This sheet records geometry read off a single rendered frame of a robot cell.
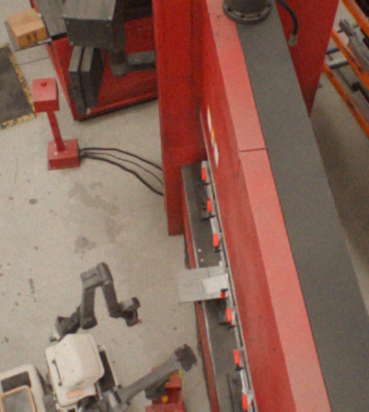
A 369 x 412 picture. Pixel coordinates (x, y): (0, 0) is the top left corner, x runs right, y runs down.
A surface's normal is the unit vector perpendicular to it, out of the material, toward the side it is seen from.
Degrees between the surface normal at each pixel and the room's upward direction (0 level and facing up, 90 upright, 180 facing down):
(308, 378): 0
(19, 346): 0
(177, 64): 90
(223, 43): 0
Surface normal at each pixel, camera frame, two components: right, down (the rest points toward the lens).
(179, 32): 0.14, 0.84
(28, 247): 0.00, -0.52
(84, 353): 0.62, -0.59
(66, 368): -0.69, -0.12
